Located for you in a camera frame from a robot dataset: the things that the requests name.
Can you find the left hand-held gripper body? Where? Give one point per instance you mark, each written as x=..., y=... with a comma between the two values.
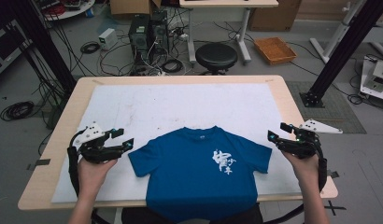
x=97, y=151

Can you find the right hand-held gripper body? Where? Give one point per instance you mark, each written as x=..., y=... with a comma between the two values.
x=304, y=144

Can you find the blue t-shirt with white print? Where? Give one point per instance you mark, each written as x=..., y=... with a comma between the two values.
x=186, y=174

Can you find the person's right hand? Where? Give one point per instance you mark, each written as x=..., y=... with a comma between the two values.
x=301, y=169

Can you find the person's left hand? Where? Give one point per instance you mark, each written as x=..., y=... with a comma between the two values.
x=91, y=179

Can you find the dark tape piece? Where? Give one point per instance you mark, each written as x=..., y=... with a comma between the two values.
x=334, y=174

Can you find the grey floor mat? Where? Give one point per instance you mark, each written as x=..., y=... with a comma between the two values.
x=336, y=109

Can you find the grey tape strip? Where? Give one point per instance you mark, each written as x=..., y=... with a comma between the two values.
x=40, y=163

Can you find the white foam mat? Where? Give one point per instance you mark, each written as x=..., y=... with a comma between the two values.
x=180, y=102

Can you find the person's dark trousers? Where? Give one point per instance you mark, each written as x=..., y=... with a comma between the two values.
x=133, y=216

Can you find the orange woven basket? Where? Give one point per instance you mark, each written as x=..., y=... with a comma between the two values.
x=275, y=50

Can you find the white power supply box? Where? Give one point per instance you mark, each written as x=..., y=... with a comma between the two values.
x=107, y=39

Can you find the black computer tower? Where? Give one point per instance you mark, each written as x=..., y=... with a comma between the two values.
x=139, y=37
x=160, y=34

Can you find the white machine on floor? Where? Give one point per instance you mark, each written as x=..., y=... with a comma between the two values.
x=378, y=77

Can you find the black round stool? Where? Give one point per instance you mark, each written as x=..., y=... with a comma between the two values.
x=216, y=56

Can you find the white metal stand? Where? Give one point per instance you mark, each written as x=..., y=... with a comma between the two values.
x=336, y=34

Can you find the large closed cardboard box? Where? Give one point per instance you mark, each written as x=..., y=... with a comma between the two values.
x=273, y=15

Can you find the round white table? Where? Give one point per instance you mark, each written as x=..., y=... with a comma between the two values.
x=71, y=11

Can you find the white desk with wooden top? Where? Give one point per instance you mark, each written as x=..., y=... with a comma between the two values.
x=230, y=3

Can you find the black equipment rack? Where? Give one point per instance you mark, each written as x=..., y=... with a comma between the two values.
x=7, y=46

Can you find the black metal frame post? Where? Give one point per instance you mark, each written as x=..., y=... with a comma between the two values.
x=345, y=46
x=43, y=43

